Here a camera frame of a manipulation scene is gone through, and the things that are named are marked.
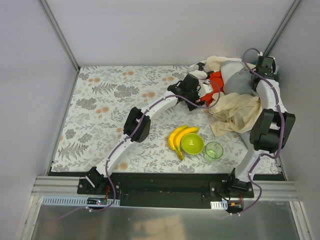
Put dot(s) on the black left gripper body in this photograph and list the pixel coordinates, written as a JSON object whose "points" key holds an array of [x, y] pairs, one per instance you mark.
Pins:
{"points": [[194, 99]]}

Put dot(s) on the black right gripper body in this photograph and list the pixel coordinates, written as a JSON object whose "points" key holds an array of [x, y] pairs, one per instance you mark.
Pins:
{"points": [[256, 81]]}

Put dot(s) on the red orange cloth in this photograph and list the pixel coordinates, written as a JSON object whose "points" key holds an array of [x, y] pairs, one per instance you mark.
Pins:
{"points": [[213, 85]]}

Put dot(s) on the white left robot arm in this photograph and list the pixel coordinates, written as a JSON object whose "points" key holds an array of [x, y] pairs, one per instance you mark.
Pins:
{"points": [[136, 130]]}

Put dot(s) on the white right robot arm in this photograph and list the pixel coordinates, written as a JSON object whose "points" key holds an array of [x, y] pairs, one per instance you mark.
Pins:
{"points": [[270, 132]]}

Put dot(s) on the white patterned cloth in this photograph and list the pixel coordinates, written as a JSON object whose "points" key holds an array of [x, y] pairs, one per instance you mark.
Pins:
{"points": [[200, 70]]}

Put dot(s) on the grey cloth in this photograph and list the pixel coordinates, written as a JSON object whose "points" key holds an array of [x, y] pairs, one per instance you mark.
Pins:
{"points": [[237, 78]]}

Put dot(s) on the cream beige cloth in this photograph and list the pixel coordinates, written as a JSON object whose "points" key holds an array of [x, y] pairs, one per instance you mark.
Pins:
{"points": [[232, 112]]}

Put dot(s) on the yellow banana bunch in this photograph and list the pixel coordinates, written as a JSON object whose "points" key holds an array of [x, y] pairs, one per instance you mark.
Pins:
{"points": [[175, 138]]}

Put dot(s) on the floral patterned table mat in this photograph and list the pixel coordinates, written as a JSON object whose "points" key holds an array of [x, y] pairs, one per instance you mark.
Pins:
{"points": [[101, 102]]}

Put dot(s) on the lime green bowl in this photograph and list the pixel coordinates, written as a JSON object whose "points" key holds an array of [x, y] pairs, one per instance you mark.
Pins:
{"points": [[192, 144]]}

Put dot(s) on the transparent green cup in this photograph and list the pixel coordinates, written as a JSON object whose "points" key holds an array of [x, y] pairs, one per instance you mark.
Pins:
{"points": [[213, 151]]}

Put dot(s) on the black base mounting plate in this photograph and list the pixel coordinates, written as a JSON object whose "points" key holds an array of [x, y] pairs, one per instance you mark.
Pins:
{"points": [[165, 200]]}

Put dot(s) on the aluminium right corner post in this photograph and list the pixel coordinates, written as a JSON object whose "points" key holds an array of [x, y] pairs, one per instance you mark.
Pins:
{"points": [[289, 14]]}

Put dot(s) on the aluminium corner post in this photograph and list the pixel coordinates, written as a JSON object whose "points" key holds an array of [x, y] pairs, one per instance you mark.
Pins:
{"points": [[289, 14], [58, 33]]}

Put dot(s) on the aluminium left corner post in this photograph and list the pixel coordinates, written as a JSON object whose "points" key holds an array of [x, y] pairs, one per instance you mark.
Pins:
{"points": [[58, 33]]}

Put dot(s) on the aluminium front frame rail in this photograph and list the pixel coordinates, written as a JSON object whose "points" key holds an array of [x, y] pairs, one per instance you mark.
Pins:
{"points": [[176, 183]]}

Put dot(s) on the white slotted cable duct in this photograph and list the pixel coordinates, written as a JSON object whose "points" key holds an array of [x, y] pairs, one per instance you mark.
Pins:
{"points": [[98, 202]]}

